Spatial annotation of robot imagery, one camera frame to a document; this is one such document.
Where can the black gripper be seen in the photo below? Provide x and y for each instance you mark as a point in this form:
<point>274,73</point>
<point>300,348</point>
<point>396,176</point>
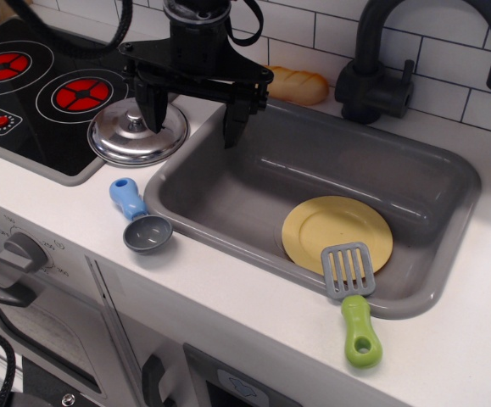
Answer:
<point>199,62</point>

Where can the green handled grey spatula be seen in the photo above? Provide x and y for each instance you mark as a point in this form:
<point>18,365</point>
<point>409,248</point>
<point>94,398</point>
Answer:
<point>349,279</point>

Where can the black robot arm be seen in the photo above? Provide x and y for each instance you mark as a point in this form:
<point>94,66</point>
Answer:
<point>204,13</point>

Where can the grey plastic sink basin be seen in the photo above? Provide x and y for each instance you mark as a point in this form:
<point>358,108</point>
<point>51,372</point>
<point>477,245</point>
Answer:
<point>236,199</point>

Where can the yellow plastic plate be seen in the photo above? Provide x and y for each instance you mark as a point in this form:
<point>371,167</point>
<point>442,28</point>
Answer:
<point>326,221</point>

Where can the silver metal pot lid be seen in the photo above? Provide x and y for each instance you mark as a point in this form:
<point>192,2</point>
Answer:
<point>119,135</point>

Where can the toy bread loaf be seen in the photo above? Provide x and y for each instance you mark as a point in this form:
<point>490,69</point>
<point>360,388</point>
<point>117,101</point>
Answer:
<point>297,86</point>

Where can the black toy stovetop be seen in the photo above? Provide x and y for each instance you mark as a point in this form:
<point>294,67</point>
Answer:
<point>51,99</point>

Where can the black toy faucet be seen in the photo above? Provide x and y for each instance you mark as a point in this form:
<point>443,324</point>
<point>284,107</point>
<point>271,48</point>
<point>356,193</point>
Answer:
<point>363,87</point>

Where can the grey oven knob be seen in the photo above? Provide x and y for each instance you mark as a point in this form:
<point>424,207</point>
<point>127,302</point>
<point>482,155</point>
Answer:
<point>23,253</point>

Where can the blue handled grey scoop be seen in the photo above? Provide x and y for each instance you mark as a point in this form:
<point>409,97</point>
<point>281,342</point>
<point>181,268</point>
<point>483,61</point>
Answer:
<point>146,233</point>

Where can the grey oven door handle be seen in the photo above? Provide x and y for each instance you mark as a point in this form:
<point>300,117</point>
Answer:
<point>16,290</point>

